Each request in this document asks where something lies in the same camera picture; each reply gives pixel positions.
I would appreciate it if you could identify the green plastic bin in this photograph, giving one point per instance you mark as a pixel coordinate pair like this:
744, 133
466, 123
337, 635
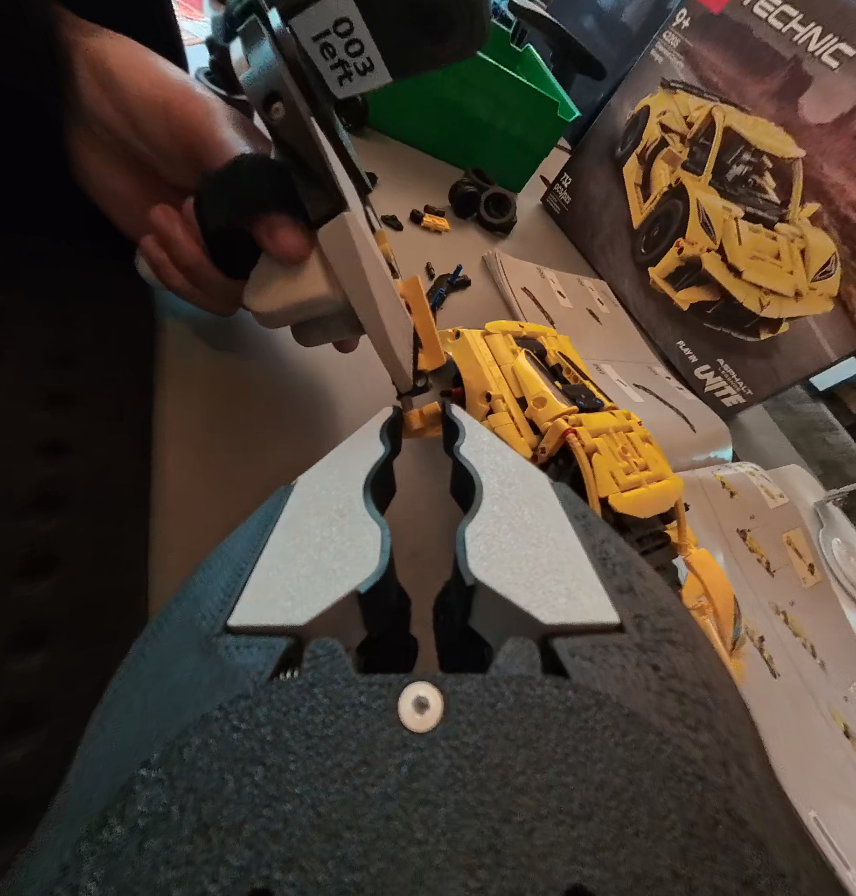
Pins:
470, 119

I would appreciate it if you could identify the grey desk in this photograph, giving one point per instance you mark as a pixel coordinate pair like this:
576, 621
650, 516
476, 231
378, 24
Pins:
260, 392

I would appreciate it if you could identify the yellow beam with black pin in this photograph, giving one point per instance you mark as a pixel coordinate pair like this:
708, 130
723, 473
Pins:
424, 322

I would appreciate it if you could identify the wooden document stand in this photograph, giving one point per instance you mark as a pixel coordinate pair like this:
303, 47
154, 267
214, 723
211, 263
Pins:
851, 553

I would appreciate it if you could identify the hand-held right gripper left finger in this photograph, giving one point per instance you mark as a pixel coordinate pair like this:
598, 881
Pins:
316, 546

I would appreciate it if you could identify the curved black blue brick piece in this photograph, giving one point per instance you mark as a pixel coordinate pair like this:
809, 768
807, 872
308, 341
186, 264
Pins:
445, 283

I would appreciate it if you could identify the small yellow black brick piece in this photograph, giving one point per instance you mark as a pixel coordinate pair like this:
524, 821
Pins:
431, 218

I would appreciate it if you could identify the black rubber tire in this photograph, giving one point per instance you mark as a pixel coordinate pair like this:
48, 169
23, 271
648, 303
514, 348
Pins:
498, 208
480, 175
463, 196

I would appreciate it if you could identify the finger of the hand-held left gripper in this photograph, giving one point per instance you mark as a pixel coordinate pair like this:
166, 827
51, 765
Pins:
372, 301

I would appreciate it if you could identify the person's left hand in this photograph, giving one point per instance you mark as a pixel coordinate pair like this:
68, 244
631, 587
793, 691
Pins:
141, 140

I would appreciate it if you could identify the yellow brick car model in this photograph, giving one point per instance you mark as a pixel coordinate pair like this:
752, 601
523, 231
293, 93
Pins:
610, 462

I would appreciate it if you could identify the car printed cardboard box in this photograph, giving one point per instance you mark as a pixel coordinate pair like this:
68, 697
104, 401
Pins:
714, 210

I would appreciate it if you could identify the black perforated panel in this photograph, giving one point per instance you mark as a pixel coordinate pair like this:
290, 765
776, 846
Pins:
64, 490

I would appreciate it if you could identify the open instruction booklet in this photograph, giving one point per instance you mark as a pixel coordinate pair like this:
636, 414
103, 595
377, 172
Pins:
784, 700

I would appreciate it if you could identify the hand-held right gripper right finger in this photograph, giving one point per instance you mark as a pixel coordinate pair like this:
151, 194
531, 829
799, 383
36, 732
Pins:
533, 553

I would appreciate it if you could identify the black office chair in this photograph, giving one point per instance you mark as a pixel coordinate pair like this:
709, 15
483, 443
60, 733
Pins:
568, 49

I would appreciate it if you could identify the person's left forearm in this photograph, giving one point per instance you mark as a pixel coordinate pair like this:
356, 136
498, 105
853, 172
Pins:
22, 105

